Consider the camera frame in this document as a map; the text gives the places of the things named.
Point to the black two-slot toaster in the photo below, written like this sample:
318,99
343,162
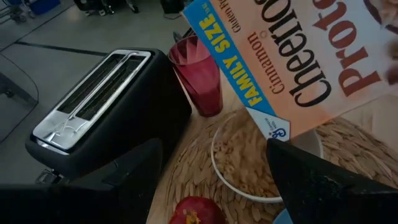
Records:
130,121

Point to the blue round plate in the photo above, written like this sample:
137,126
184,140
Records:
281,217

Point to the red apple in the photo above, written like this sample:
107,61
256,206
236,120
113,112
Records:
199,211

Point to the blue storage bin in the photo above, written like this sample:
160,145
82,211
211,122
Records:
45,5

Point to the Cheerios Protein cereal box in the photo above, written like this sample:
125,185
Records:
311,46

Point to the round woven straw placemat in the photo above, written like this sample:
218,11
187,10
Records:
192,174

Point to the red translucent plastic cup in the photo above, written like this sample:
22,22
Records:
200,81

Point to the cereal loops heap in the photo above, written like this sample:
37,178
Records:
245,161

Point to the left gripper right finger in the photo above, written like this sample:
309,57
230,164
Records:
326,202

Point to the white round bowl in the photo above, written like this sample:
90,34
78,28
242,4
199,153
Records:
219,174

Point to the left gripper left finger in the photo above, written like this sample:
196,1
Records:
77,202

